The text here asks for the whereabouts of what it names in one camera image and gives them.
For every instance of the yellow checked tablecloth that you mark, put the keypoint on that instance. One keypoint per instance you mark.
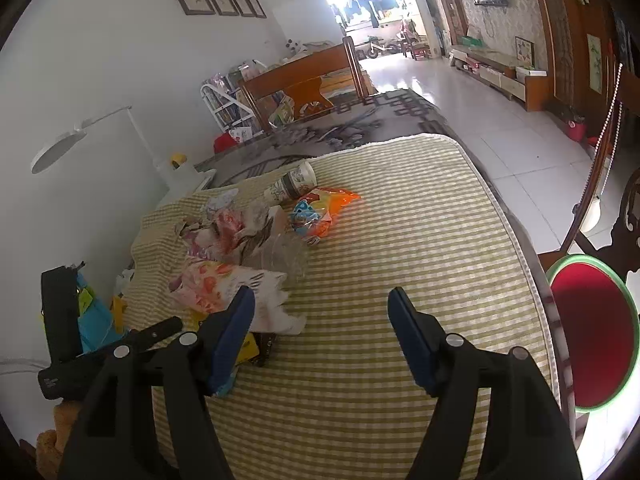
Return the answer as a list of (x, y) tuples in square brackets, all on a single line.
[(375, 240)]

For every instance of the yellow wrapper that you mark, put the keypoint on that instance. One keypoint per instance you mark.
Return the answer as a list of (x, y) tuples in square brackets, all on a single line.
[(247, 352)]

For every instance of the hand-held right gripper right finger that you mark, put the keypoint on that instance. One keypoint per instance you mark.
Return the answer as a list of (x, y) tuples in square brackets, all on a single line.
[(411, 335)]

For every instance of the grey patterned table cover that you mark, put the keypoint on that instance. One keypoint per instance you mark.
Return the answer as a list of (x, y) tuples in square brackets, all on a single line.
[(350, 125)]

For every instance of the white crumpled cup wrapper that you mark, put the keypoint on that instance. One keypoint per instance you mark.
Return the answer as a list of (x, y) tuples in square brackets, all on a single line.
[(292, 182)]

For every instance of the red bucket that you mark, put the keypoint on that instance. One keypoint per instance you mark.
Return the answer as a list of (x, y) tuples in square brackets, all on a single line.
[(575, 130)]

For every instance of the small framed picture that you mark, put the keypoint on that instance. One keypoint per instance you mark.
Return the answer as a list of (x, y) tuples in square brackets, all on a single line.
[(525, 52)]

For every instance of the low television cabinet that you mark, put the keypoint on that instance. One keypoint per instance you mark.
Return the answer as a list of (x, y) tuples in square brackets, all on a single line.
[(500, 72)]

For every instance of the white desk lamp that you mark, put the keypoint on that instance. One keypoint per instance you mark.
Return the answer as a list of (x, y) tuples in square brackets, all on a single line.
[(60, 152)]

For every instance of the red stool with green rim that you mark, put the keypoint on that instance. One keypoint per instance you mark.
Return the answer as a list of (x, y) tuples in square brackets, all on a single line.
[(590, 330)]

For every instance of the wooden bench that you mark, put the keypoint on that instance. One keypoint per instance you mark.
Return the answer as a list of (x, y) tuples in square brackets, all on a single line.
[(300, 75)]

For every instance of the red grey paper wad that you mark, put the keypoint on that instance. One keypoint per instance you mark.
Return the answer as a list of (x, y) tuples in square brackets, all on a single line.
[(225, 230)]

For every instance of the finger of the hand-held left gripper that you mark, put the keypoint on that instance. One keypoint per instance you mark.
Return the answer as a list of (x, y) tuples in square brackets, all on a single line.
[(160, 330)]

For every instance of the floral crumpled paper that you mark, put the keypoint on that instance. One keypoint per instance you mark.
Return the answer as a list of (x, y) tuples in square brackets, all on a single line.
[(215, 282)]

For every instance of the clear plastic bag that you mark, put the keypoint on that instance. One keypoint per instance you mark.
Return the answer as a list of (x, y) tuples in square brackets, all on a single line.
[(285, 257)]

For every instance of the hanging clothes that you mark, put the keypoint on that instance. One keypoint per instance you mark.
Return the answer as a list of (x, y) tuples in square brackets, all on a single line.
[(367, 2)]

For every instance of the white stepladder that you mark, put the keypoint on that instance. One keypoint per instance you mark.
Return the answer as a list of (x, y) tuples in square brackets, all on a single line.
[(220, 105)]

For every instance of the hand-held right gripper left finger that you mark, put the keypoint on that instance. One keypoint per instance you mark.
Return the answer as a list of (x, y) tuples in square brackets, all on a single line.
[(234, 332)]

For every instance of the red bag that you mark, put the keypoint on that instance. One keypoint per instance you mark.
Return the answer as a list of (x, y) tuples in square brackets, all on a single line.
[(222, 142)]

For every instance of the orange snack packet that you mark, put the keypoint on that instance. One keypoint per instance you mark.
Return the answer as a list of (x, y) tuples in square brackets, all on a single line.
[(325, 210)]

